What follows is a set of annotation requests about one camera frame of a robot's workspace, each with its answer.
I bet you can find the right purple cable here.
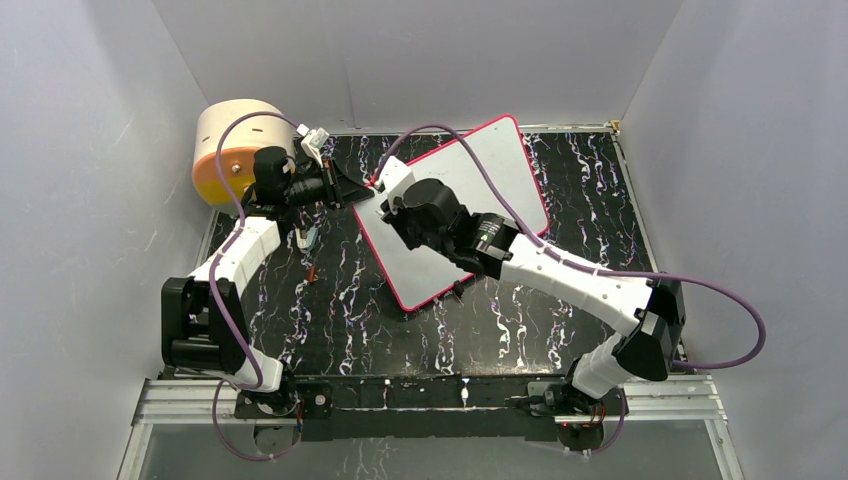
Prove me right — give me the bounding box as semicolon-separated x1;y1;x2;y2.
367;123;767;371

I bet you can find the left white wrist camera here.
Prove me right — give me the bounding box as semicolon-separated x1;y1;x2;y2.
296;124;330;169

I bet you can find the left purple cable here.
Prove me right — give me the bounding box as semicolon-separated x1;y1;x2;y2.
207;110;313;463

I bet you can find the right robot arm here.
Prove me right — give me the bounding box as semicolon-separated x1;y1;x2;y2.
380;178;685;416

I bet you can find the purple cable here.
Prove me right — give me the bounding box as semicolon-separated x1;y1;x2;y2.
207;110;313;463
367;123;767;371

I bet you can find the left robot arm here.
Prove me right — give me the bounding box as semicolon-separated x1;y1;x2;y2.
161;146;374;416

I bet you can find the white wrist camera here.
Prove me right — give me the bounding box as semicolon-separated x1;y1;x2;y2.
373;156;416;214
296;124;330;169

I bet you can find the pink framed whiteboard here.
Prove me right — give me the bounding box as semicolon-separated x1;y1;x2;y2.
353;114;550;312

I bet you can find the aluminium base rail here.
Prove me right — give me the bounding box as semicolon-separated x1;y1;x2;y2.
133;374;727;425

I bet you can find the light blue whiteboard eraser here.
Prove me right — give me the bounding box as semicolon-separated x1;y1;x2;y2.
295;227;319;252

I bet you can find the beige orange cylindrical container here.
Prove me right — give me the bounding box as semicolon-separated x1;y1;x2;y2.
192;99;296;216

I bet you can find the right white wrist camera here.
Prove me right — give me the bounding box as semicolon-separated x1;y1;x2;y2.
373;156;416;214

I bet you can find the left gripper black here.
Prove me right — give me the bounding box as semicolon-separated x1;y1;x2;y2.
283;157;374;211

